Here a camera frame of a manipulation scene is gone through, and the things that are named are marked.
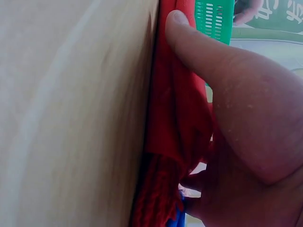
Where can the person's right hand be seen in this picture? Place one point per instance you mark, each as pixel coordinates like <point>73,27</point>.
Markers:
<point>255,132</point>

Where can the green plastic basket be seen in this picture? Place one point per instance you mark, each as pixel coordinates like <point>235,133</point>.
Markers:
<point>213,21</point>

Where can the blue cloth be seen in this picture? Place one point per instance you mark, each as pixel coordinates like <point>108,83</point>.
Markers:
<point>178,216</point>

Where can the red fringed scarf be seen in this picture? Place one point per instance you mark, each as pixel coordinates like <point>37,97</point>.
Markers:
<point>175,132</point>

